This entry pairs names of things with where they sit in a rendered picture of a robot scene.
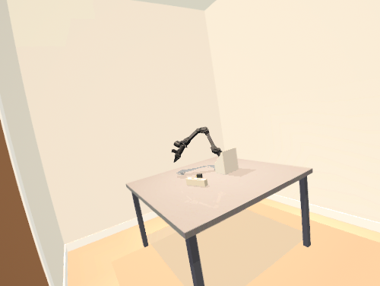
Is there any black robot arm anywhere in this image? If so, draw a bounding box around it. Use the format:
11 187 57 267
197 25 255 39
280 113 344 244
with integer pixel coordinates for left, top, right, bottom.
171 126 222 157

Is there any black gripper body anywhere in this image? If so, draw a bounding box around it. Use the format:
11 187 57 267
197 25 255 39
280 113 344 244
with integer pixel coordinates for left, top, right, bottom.
175 149 183 158

